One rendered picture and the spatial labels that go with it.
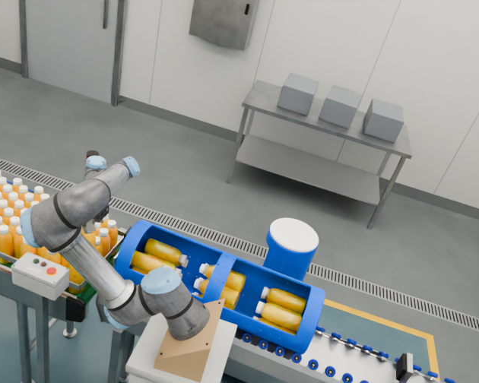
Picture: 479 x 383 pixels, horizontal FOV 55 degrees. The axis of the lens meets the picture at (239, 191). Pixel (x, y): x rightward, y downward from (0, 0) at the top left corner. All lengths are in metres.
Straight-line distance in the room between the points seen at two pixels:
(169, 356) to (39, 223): 0.60
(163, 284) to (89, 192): 0.38
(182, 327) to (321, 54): 3.82
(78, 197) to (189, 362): 0.65
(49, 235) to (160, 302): 0.42
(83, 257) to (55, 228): 0.14
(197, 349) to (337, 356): 0.85
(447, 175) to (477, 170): 0.30
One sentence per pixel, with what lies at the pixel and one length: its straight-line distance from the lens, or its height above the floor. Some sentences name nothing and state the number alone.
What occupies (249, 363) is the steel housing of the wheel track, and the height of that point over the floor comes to 0.85.
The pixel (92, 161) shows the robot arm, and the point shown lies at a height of 1.56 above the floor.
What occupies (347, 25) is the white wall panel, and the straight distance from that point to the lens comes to 4.90.
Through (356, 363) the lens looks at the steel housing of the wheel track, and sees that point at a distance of 2.24.
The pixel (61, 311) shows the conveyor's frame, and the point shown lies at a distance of 2.28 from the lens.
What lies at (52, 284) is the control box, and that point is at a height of 1.09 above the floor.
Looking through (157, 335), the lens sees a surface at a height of 1.15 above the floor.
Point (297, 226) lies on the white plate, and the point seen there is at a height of 1.04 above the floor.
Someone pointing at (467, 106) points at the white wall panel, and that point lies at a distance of 5.24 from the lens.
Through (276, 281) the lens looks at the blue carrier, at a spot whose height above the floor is 1.11.
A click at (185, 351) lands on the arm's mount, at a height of 1.27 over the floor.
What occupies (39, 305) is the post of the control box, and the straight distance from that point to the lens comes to 2.20.
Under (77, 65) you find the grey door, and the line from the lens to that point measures 5.86.
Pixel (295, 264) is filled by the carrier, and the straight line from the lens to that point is 2.52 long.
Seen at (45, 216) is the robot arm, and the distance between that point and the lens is 1.38.
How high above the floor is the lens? 2.55
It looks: 33 degrees down
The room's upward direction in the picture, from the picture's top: 15 degrees clockwise
